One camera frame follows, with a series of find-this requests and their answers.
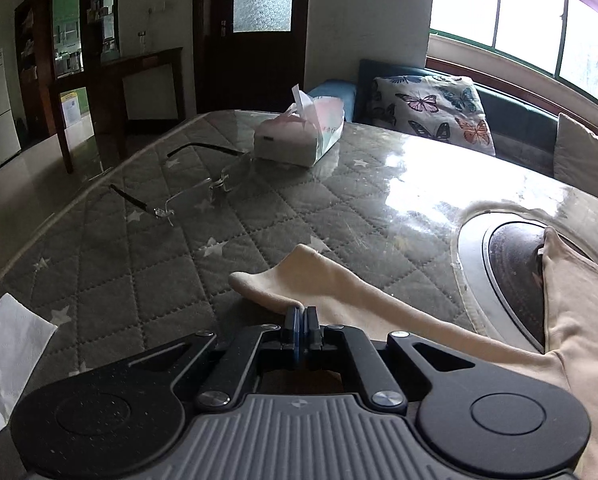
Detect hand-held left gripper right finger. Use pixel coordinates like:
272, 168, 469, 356
303, 306, 490, 413

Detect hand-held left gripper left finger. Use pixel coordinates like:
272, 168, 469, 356
128, 306, 302, 410

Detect beige garment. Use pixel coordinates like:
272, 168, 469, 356
228, 226, 598, 480

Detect white tissue pack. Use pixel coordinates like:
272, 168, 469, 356
254, 85, 345, 167

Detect rimless eyeglasses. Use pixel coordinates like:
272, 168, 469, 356
110, 142, 254, 226

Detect round black induction cooker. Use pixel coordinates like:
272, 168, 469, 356
456, 210, 587, 353

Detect light blue cushion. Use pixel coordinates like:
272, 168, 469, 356
306, 79, 358, 123

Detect butterfly print pillow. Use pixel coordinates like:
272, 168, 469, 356
369, 75, 496, 157

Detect dark wooden glass door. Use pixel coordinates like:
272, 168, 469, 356
194, 0, 311, 115

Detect white paper tissue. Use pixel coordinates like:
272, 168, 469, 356
0, 293, 58, 443

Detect dark teal sofa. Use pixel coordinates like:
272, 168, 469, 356
354, 58, 598, 181

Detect dark wooden sideboard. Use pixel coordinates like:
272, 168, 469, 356
46, 47, 186, 175

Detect plain beige pillow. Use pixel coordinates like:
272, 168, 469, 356
554, 112, 598, 203

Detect dark wooden shelf cabinet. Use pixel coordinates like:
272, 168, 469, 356
14, 0, 122, 136

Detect green framed window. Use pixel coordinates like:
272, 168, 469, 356
427, 0, 598, 107

